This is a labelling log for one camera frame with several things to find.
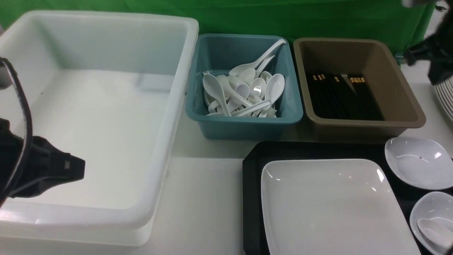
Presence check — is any green cloth backdrop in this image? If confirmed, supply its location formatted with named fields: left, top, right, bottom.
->
left=0, top=0, right=435, bottom=53

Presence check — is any stack of white plates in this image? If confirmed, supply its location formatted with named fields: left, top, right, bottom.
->
left=434, top=77, right=453, bottom=122

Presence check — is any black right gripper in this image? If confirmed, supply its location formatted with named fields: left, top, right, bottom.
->
left=403, top=7, right=453, bottom=85

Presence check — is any large white plastic tub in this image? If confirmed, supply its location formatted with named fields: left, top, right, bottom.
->
left=1, top=10, right=199, bottom=247

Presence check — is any white square rice plate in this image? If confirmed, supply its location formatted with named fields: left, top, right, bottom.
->
left=261, top=159, right=420, bottom=255

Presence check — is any white soup spoon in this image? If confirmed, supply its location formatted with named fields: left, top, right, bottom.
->
left=417, top=219, right=453, bottom=250

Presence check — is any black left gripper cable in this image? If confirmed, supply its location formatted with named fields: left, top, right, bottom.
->
left=0, top=57, right=33, bottom=199

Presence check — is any white bowl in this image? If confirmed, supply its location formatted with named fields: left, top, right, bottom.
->
left=409, top=192, right=453, bottom=255
left=384, top=137, right=453, bottom=191

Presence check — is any long white spoon top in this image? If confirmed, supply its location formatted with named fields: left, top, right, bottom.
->
left=228, top=39, right=287, bottom=76

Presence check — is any white spoon left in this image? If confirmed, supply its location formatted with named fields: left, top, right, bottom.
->
left=202, top=74, right=231, bottom=116

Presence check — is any brown plastic bin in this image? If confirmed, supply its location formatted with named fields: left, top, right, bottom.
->
left=293, top=38, right=426, bottom=143

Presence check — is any black serving tray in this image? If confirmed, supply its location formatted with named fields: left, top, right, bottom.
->
left=242, top=141, right=452, bottom=255

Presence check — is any teal plastic bin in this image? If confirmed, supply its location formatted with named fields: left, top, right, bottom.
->
left=185, top=34, right=304, bottom=141

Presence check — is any pile of black chopsticks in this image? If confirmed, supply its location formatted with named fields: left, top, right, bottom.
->
left=306, top=72, right=384, bottom=121

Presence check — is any white spoon right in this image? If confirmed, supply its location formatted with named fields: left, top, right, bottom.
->
left=263, top=74, right=285, bottom=107

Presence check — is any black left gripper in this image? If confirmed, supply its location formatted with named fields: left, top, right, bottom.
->
left=0, top=118, right=86, bottom=205

